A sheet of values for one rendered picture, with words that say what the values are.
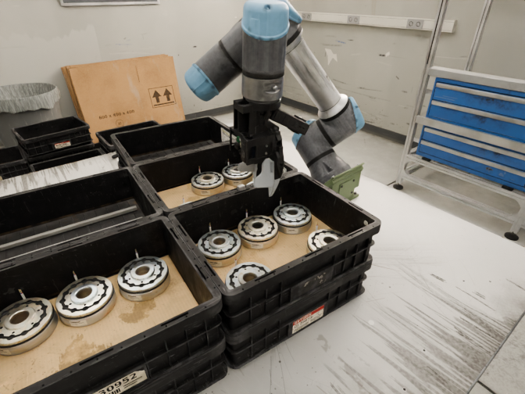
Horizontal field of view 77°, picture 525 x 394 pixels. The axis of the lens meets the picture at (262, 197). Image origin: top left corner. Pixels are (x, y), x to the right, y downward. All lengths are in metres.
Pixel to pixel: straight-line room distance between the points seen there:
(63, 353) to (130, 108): 3.19
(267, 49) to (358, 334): 0.63
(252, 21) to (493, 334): 0.84
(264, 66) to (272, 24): 0.06
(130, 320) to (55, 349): 0.13
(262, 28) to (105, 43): 3.31
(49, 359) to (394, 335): 0.69
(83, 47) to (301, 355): 3.43
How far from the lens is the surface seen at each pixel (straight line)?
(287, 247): 0.83
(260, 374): 0.77
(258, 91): 0.60
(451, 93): 2.59
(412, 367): 0.84
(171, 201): 1.04
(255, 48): 0.58
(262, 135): 0.64
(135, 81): 3.76
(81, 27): 3.77
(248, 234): 0.82
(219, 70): 0.69
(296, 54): 1.09
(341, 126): 1.20
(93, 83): 3.66
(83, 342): 0.73
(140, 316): 0.73
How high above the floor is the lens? 1.37
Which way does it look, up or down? 32 degrees down
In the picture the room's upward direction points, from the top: straight up
